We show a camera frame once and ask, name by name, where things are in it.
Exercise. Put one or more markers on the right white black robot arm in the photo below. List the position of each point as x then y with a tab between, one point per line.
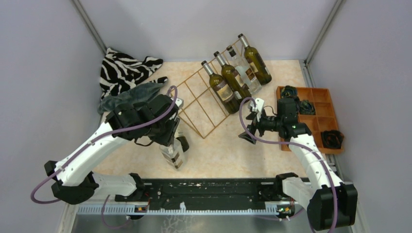
328	201

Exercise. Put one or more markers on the wooden compartment tray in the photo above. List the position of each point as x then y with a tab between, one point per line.
325	118

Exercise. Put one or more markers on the olive green wine bottle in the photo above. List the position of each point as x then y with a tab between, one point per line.
255	61

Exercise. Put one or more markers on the black rolled belt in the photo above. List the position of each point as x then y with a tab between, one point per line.
332	139

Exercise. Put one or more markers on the clear square liquor bottle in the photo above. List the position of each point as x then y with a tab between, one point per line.
246	73

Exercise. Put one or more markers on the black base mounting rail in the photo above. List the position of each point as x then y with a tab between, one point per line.
241	196

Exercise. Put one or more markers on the yellow patterned rolled tie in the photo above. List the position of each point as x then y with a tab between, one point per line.
289	92

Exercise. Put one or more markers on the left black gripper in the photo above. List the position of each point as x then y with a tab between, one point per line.
166	139

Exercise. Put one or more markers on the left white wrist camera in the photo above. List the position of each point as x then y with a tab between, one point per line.
179	103

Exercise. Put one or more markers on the zebra striped cloth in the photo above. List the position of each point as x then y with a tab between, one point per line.
121	72

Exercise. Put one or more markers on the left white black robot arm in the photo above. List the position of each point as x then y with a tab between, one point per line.
75	181

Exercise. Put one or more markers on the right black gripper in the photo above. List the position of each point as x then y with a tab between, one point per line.
252	116

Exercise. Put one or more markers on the dark bottle leaning on rack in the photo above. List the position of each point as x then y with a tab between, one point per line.
180	136

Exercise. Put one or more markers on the brown wine bottle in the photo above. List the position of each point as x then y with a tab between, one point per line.
222	89

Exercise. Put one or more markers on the dark bottle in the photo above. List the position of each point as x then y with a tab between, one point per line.
233	78
180	136

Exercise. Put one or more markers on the grey plush cloth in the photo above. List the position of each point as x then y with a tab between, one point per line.
141	93

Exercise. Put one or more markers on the gold wire wine rack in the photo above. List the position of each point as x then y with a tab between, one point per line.
204	111

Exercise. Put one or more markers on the dark rolled tie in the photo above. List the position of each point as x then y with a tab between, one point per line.
307	108

